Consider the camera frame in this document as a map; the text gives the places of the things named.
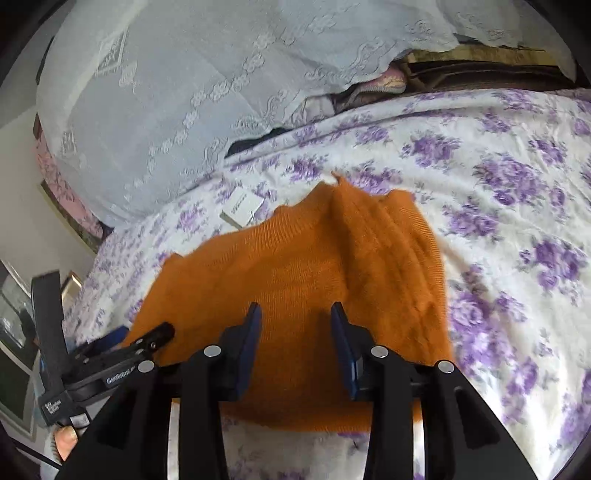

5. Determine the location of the orange knitted cat cardigan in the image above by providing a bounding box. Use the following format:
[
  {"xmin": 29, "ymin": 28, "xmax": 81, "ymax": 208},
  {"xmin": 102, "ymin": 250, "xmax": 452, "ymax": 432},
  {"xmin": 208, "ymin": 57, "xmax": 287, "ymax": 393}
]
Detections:
[{"xmin": 128, "ymin": 180, "xmax": 452, "ymax": 432}]

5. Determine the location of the white paper clothing tag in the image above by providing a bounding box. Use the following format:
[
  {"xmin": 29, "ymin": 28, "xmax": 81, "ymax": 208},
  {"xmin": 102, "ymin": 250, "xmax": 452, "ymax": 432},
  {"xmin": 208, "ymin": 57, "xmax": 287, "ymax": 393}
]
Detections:
[{"xmin": 221, "ymin": 186, "xmax": 263, "ymax": 229}]

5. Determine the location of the left hand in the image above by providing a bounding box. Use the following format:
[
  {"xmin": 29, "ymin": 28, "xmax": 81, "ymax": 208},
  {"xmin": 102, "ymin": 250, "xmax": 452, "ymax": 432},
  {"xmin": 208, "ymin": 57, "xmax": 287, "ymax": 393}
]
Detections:
[{"xmin": 53, "ymin": 426, "xmax": 78, "ymax": 462}]

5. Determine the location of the dark framed cabinet window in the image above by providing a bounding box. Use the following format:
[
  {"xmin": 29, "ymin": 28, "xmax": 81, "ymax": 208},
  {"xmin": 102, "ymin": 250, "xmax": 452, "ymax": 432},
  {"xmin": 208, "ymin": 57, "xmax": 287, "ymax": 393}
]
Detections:
[{"xmin": 1, "ymin": 262, "xmax": 47, "ymax": 444}]

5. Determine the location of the folded pink patterned bedding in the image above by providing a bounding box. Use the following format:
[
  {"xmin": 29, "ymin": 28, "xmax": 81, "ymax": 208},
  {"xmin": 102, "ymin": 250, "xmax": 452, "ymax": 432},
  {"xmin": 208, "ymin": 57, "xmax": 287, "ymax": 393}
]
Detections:
[{"xmin": 35, "ymin": 133, "xmax": 109, "ymax": 249}]

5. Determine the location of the purple floral bed sheet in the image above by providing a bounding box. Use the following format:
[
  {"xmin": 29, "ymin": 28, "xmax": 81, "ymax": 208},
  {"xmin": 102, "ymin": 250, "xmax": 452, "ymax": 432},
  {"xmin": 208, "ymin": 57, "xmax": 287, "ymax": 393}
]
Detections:
[{"xmin": 64, "ymin": 89, "xmax": 590, "ymax": 479}]

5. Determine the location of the white lace cover cloth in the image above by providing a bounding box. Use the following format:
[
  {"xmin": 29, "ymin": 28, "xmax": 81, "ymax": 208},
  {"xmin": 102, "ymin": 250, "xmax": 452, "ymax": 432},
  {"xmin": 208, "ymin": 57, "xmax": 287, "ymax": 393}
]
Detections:
[{"xmin": 36, "ymin": 1, "xmax": 575, "ymax": 227}]

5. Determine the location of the brown folded blankets stack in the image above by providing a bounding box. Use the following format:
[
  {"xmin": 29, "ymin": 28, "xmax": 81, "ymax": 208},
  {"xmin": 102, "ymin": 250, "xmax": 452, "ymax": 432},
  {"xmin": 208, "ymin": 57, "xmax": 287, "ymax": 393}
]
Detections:
[{"xmin": 331, "ymin": 43, "xmax": 590, "ymax": 113}]

